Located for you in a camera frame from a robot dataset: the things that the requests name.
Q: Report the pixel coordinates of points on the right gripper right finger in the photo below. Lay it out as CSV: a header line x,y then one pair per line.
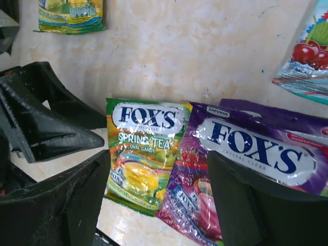
x,y
253,210

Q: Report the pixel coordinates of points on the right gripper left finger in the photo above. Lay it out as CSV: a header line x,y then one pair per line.
x,y
60,210

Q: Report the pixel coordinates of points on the purple candy bag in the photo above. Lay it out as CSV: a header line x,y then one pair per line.
x,y
254,143
311,127

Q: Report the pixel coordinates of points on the green candy bag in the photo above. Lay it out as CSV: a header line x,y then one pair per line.
x,y
70,16
143,140

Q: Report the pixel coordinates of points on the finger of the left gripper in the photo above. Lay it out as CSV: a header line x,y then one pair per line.
x,y
41,118

